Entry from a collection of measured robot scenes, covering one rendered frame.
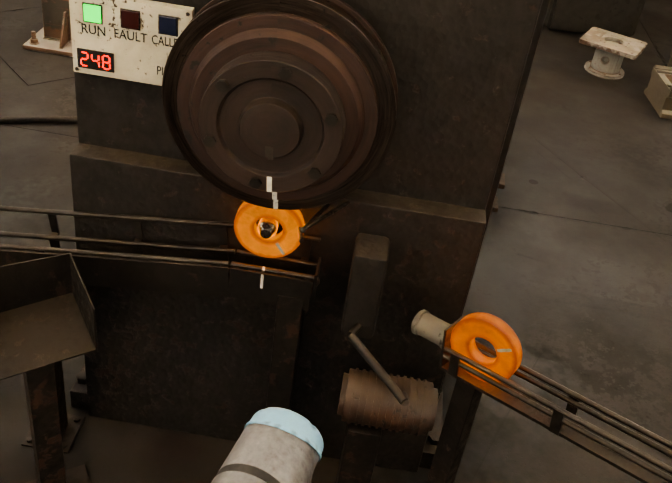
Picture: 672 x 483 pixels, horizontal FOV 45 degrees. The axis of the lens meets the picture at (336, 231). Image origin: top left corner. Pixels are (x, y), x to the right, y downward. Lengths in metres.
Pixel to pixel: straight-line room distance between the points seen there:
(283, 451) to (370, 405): 0.74
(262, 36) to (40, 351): 0.81
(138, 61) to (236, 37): 0.33
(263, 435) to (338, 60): 0.73
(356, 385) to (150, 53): 0.86
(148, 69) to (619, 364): 1.92
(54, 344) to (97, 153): 0.44
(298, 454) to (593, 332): 2.06
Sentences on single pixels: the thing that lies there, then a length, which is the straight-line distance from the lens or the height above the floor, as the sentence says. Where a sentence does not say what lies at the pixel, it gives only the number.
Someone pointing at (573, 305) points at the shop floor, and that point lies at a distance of 3.19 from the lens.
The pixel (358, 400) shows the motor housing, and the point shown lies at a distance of 1.87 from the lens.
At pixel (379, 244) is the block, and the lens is 1.83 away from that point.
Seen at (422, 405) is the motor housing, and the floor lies 0.52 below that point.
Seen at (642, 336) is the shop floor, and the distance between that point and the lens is 3.17.
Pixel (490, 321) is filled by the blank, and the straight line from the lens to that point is 1.72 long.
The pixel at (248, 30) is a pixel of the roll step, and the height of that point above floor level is 1.28.
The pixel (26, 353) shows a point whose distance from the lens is 1.83.
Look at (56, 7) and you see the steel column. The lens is 4.65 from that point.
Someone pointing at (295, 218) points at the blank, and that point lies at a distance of 1.77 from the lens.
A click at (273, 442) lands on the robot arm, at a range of 1.15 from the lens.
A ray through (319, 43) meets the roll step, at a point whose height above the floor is 1.27.
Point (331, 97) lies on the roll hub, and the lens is 1.51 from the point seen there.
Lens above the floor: 1.85
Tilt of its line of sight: 35 degrees down
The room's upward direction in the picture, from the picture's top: 9 degrees clockwise
